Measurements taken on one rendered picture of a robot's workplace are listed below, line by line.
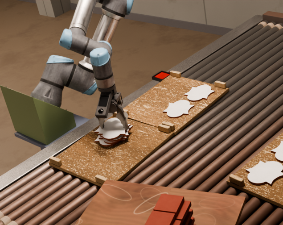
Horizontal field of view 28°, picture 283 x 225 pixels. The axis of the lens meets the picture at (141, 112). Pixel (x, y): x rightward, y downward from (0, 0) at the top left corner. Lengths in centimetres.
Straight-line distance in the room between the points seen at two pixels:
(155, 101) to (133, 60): 268
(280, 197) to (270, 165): 17
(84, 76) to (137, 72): 244
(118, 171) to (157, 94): 60
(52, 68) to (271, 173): 114
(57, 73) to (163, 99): 51
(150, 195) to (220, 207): 24
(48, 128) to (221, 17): 316
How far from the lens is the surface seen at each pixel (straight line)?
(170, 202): 156
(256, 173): 205
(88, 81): 263
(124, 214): 182
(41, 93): 261
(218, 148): 224
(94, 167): 225
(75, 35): 230
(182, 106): 250
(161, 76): 283
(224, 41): 314
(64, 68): 262
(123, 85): 487
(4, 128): 470
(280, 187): 201
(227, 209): 178
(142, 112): 253
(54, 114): 258
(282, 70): 278
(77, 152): 237
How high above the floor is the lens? 221
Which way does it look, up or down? 30 degrees down
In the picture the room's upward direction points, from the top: 12 degrees counter-clockwise
